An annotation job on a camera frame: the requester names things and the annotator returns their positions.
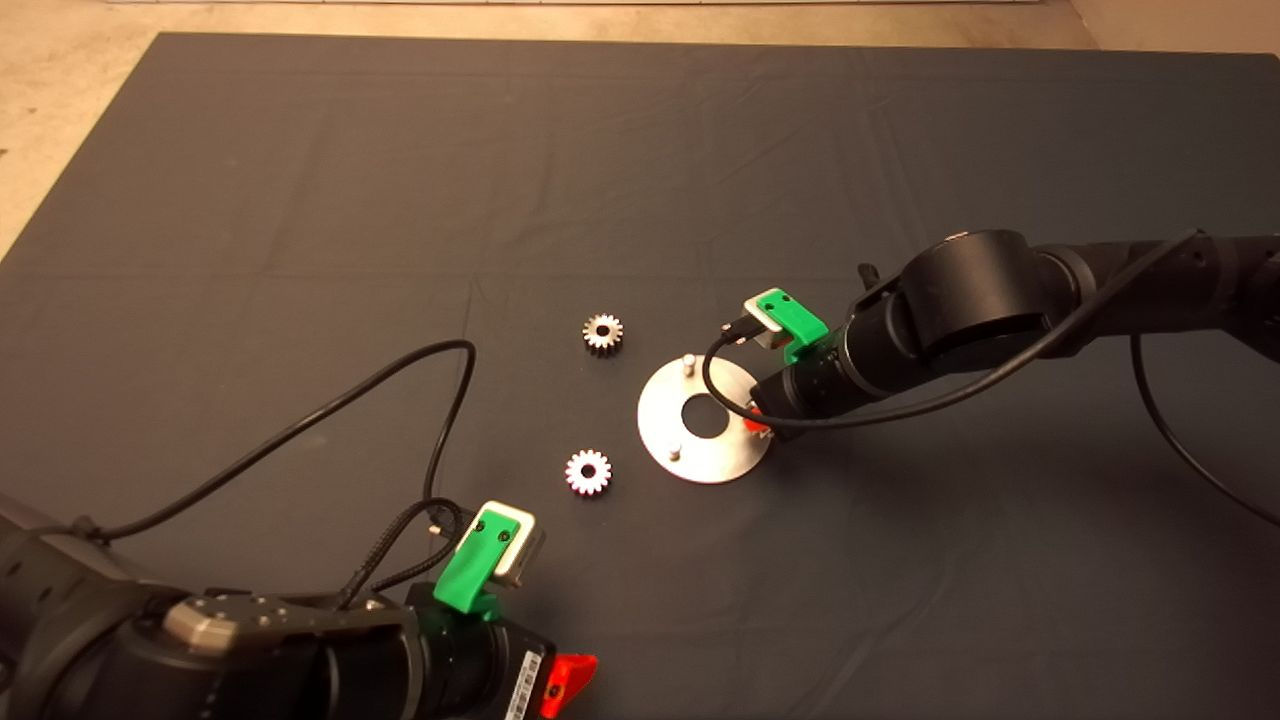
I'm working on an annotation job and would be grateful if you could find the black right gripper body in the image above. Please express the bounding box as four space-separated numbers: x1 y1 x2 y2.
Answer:
752 335 866 439

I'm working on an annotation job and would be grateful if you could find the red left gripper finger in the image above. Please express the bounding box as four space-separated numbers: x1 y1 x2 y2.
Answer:
540 652 599 719

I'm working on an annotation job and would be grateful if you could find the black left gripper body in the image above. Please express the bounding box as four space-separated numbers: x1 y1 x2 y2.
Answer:
418 620 556 720

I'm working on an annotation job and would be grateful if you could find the round metal carrier plate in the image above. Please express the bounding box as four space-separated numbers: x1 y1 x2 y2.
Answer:
636 353 774 486

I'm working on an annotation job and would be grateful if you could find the small steel planetary gear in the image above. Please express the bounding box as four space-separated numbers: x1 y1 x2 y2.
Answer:
582 314 624 358
564 449 613 498

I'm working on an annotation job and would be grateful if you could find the dark grey table cloth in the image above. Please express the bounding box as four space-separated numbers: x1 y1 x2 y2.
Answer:
0 33 1280 720

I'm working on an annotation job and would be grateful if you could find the smooth black right camera cable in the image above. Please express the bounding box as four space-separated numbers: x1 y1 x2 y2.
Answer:
700 230 1280 526

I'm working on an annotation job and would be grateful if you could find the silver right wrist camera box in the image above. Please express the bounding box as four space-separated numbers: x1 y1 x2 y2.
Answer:
743 295 791 349

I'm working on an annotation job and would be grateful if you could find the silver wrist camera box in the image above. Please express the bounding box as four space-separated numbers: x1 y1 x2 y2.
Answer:
743 295 791 349
460 500 546 589

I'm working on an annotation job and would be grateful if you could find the green right camera mount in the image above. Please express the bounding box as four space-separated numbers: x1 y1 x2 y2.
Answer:
757 288 829 363

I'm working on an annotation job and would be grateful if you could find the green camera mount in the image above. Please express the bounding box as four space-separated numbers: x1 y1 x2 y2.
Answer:
433 512 521 616
757 288 829 363

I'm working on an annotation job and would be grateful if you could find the green left camera mount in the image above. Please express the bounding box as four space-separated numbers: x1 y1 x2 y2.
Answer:
433 512 521 616

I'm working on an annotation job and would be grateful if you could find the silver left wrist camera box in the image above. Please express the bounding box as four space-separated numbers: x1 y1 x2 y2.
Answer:
460 500 546 589

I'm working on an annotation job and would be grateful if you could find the braided black left gripper cable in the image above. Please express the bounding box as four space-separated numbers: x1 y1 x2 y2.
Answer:
335 497 471 611

